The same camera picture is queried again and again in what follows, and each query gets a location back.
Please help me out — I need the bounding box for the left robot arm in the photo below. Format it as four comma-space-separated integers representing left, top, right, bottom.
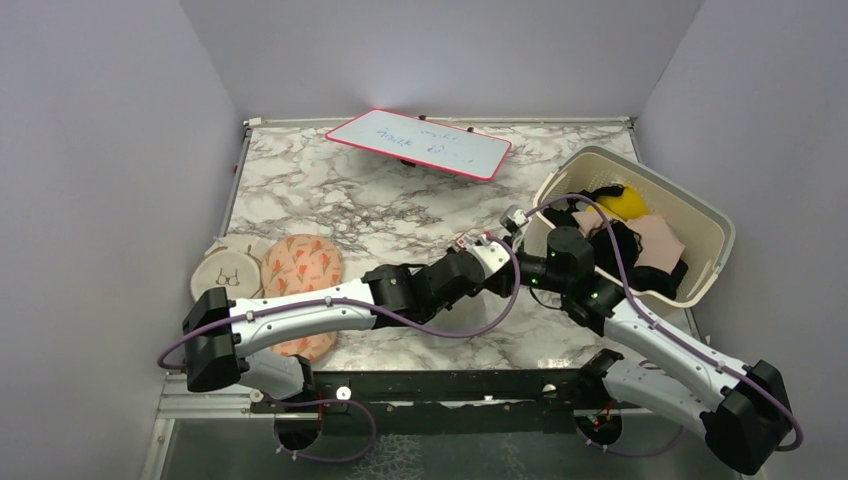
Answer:
182, 244, 520, 411

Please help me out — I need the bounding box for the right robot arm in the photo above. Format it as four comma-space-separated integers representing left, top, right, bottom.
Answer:
493, 227, 802, 475

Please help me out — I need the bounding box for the yellow bra in basket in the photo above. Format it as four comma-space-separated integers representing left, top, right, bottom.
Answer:
585, 184, 650, 221

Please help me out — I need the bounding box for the pink bra in basket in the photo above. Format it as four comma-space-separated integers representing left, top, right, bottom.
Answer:
572, 208, 685, 274

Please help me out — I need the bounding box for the cream laundry basket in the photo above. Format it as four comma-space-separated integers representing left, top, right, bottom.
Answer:
533, 145, 736, 309

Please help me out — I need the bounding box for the pink floral laundry bag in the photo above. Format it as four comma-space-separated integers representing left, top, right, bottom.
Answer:
261, 234, 344, 361

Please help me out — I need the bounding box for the beige round bra bag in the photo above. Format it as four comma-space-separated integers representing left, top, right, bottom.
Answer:
189, 234, 271, 300

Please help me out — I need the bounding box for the small red card box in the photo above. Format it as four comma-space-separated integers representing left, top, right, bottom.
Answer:
454, 231, 489, 250

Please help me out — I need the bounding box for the red framed whiteboard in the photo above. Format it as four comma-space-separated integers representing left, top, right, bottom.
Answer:
325, 109, 512, 181

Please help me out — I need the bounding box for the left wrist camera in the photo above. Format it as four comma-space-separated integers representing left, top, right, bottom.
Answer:
455, 238, 511, 279

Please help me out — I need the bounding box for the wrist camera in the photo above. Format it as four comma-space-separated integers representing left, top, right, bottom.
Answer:
455, 238, 511, 279
499, 205, 530, 250

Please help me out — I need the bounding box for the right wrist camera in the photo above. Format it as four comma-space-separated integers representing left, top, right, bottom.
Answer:
499, 205, 530, 250

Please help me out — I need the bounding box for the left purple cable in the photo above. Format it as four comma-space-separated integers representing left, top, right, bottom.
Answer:
156, 237, 522, 371

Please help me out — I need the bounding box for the purple cable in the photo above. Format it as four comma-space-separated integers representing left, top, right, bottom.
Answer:
526, 193, 804, 453
156, 237, 522, 371

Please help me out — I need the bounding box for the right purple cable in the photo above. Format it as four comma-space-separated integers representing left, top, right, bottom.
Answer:
526, 193, 804, 453

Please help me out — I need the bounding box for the black front mounting rail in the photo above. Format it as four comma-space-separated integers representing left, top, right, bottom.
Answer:
250, 368, 619, 436

